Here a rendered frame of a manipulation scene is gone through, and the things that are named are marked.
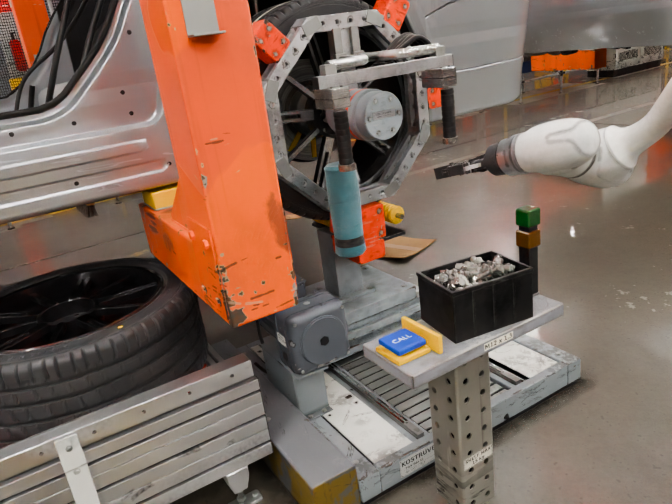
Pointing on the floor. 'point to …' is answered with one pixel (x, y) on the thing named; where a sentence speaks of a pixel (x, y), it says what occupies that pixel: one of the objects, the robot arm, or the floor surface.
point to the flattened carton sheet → (396, 248)
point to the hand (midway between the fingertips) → (446, 171)
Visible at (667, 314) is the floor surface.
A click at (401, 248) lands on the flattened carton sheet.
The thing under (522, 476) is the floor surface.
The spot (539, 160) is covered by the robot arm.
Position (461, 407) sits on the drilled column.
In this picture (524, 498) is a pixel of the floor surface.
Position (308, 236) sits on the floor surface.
